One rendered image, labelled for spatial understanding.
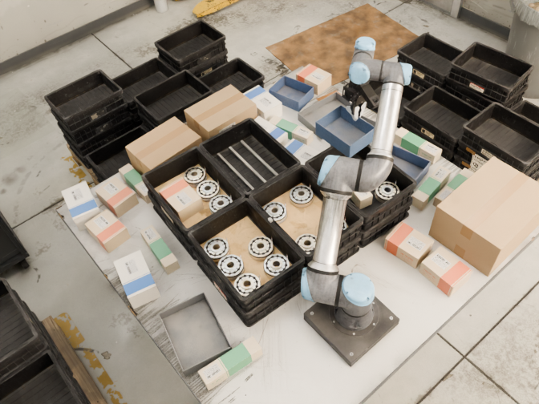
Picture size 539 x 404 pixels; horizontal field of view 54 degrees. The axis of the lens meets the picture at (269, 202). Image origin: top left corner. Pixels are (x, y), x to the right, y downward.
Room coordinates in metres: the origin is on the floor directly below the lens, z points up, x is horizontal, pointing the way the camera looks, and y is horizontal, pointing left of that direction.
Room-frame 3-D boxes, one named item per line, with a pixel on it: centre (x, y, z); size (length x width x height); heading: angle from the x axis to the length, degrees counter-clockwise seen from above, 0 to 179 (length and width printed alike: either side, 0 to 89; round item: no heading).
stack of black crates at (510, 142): (2.00, -1.32, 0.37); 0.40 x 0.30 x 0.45; 35
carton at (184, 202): (1.51, 0.38, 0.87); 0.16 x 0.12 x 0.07; 35
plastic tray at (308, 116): (2.12, -0.36, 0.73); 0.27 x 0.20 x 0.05; 122
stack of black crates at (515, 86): (2.56, -1.41, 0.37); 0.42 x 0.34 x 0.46; 36
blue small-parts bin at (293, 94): (2.32, -0.18, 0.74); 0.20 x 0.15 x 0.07; 49
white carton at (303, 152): (1.79, -0.18, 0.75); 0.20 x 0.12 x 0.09; 46
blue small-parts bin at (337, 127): (1.60, -0.34, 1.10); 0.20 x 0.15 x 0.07; 36
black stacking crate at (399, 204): (1.51, -0.40, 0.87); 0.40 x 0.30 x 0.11; 32
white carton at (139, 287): (1.20, 0.58, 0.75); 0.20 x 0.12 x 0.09; 23
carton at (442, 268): (1.10, -0.68, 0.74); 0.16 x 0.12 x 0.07; 35
